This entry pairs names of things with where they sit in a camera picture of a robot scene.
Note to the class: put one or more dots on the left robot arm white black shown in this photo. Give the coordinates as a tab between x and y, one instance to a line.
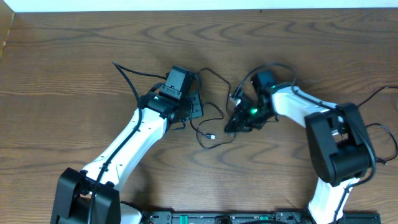
92	195

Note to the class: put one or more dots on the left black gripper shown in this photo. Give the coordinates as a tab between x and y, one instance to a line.
194	106

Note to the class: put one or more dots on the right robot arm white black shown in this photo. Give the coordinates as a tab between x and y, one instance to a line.
340	148

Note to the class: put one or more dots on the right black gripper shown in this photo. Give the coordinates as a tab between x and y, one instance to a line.
245	112

